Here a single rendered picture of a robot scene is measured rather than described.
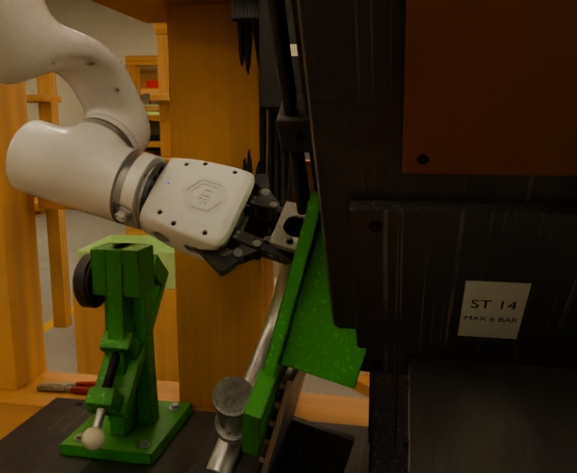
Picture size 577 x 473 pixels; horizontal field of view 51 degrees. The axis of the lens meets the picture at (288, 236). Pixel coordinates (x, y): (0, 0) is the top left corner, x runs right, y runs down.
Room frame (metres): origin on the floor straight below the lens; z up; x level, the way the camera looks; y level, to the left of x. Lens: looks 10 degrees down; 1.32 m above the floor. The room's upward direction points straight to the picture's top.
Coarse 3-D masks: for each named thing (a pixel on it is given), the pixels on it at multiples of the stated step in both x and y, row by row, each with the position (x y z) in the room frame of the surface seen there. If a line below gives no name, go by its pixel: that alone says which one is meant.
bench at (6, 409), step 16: (32, 384) 1.00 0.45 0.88; (160, 384) 1.00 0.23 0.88; (176, 384) 1.00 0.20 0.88; (0, 400) 0.94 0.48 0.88; (16, 400) 0.94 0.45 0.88; (32, 400) 0.94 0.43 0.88; (48, 400) 0.94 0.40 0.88; (160, 400) 0.94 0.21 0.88; (176, 400) 0.94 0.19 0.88; (304, 400) 0.94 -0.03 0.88; (320, 400) 0.94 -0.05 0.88; (336, 400) 0.94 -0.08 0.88; (352, 400) 0.94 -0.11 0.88; (368, 400) 0.94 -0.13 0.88; (0, 416) 0.88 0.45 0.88; (16, 416) 0.88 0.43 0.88; (304, 416) 0.88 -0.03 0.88; (320, 416) 0.88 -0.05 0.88; (336, 416) 0.88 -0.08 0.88; (352, 416) 0.88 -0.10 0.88; (368, 416) 0.88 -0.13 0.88; (0, 432) 0.83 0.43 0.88
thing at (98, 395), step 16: (160, 272) 0.85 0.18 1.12; (160, 288) 0.84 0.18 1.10; (128, 336) 0.76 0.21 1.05; (128, 352) 0.75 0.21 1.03; (112, 368) 0.74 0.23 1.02; (128, 368) 0.76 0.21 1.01; (96, 384) 0.75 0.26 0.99; (112, 384) 0.73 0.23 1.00; (128, 384) 0.75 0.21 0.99; (96, 400) 0.71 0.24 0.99; (112, 400) 0.71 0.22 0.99; (128, 400) 0.73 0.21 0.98; (112, 416) 0.73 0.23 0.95; (128, 416) 0.73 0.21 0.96
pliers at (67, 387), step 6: (42, 384) 0.98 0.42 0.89; (48, 384) 0.98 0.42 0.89; (54, 384) 0.98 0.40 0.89; (60, 384) 0.98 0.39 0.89; (66, 384) 0.97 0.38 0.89; (72, 384) 0.98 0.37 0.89; (78, 384) 0.98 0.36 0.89; (84, 384) 0.98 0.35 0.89; (90, 384) 0.98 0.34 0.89; (54, 390) 0.97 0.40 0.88; (60, 390) 0.96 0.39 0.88; (66, 390) 0.96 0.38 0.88; (72, 390) 0.96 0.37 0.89; (78, 390) 0.96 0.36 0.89; (84, 390) 0.95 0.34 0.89
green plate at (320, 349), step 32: (320, 224) 0.50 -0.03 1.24; (320, 256) 0.50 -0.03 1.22; (288, 288) 0.50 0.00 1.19; (320, 288) 0.50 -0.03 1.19; (288, 320) 0.50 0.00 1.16; (320, 320) 0.50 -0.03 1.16; (288, 352) 0.51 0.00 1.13; (320, 352) 0.50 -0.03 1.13; (352, 352) 0.50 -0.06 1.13; (352, 384) 0.50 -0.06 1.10
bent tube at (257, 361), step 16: (288, 208) 0.62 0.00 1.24; (288, 224) 0.63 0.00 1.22; (272, 240) 0.60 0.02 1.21; (288, 240) 0.60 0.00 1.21; (288, 272) 0.65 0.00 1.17; (272, 304) 0.68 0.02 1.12; (272, 320) 0.67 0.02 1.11; (256, 352) 0.65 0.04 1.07; (256, 368) 0.63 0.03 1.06; (224, 448) 0.56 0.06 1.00; (240, 448) 0.57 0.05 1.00; (208, 464) 0.56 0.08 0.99; (224, 464) 0.55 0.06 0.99
